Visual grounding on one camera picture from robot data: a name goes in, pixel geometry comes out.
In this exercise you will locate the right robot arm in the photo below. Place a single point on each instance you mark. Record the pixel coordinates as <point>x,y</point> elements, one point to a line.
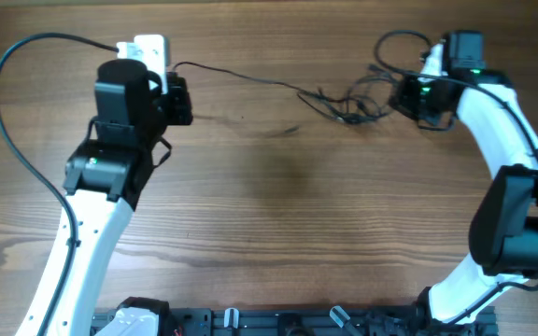
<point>503,236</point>

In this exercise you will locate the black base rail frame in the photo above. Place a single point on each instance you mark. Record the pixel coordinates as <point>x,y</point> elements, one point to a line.
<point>376,321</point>

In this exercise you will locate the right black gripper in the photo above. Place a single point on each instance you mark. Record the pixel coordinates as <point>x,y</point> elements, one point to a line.
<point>409,100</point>

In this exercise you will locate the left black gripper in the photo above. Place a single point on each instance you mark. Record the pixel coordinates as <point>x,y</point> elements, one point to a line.
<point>180,104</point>

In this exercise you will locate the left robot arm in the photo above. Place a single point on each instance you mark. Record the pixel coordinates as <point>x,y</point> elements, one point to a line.
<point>104,178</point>

